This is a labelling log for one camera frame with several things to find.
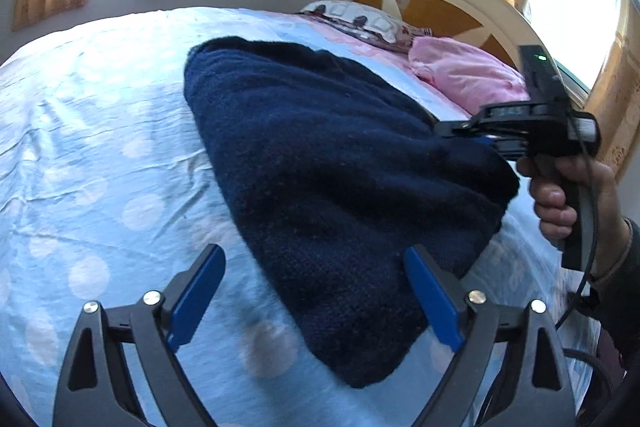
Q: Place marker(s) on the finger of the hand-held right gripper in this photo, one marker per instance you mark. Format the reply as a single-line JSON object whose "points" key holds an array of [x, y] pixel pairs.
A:
{"points": [[455, 128], [500, 148]]}

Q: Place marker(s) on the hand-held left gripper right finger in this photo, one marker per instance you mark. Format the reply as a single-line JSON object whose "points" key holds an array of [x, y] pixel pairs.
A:
{"points": [[435, 302]]}

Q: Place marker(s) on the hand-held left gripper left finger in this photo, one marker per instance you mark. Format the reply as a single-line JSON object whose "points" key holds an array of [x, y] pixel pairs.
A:
{"points": [[197, 297]]}

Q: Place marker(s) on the navy knitted striped sweater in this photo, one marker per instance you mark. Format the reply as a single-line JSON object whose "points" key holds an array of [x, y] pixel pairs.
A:
{"points": [[325, 182]]}

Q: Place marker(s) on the person's right forearm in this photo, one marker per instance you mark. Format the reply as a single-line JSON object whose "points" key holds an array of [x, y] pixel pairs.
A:
{"points": [[617, 287]]}

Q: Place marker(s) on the person's right hand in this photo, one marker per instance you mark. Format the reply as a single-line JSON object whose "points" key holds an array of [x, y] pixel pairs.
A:
{"points": [[600, 192]]}

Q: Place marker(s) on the pink pillow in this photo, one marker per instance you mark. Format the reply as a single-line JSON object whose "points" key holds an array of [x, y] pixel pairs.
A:
{"points": [[465, 72]]}

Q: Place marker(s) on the patterned white pillow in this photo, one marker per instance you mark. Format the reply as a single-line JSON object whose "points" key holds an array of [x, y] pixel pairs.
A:
{"points": [[360, 19]]}

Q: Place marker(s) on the dotted blue pink bed sheet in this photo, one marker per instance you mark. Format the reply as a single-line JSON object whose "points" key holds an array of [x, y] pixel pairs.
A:
{"points": [[110, 132]]}

